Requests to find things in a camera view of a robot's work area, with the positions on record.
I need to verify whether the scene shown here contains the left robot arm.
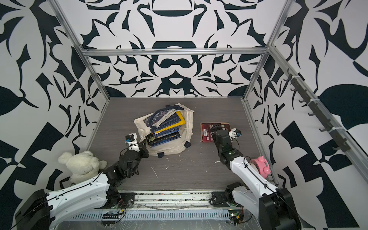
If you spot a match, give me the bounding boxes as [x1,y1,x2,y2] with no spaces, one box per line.
[14,140,149,230]

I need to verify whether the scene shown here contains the aluminium front rail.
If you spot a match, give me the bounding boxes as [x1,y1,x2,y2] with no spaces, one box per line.
[134,191,213,209]

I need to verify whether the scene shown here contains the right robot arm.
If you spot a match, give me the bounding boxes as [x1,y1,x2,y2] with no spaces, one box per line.
[210,125,302,230]

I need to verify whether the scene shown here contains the dark blue bottom book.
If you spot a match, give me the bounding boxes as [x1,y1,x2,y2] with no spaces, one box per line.
[146,132,181,147]

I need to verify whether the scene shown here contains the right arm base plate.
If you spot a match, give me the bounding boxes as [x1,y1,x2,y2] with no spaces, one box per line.
[209,190,239,208]

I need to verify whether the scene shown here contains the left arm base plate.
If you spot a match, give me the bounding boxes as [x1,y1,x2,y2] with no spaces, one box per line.
[101,192,136,209]

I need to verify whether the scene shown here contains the electronics board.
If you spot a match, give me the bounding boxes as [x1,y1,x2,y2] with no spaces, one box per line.
[229,209,244,225]
[101,212,125,226]

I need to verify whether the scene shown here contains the pink alarm clock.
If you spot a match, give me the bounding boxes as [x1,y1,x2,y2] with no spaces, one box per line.
[252,156,271,178]

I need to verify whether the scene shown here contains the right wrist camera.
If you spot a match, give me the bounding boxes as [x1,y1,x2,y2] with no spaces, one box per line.
[229,128,242,139]

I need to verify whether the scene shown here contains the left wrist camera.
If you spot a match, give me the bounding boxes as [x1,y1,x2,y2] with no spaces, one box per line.
[125,133,140,152]

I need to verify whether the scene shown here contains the left electronics board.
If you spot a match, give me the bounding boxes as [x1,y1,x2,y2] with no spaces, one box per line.
[101,212,125,226]

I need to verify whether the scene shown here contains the white plush teddy bear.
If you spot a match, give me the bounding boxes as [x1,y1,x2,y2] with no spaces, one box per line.
[58,150,107,184]

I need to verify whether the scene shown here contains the black wall hook rack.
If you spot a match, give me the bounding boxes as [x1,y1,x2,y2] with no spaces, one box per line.
[285,71,351,152]

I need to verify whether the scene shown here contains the right electronics board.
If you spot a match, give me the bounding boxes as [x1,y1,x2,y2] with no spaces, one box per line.
[229,209,244,225]

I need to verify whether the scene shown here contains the cream canvas tote bag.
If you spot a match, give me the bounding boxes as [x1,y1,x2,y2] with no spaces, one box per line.
[134,103,194,157]

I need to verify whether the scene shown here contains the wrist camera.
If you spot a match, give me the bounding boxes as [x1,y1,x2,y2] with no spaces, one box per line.
[229,128,242,139]
[125,133,140,152]

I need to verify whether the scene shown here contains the yellow spine book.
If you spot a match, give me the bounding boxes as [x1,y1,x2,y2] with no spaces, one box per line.
[148,109,186,135]

